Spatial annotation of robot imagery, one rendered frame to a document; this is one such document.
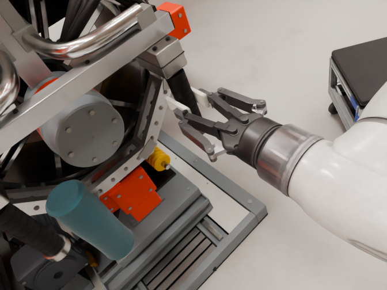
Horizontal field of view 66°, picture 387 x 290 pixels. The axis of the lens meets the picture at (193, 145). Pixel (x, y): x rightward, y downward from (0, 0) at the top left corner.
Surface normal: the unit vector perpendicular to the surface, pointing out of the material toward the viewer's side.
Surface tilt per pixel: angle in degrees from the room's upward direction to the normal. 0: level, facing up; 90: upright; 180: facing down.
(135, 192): 90
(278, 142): 15
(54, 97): 90
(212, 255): 0
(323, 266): 0
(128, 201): 90
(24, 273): 22
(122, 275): 0
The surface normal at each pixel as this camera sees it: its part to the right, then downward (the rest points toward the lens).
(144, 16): 0.63, 0.44
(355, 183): -0.49, -0.43
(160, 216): -0.29, -0.63
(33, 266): -0.03, -0.42
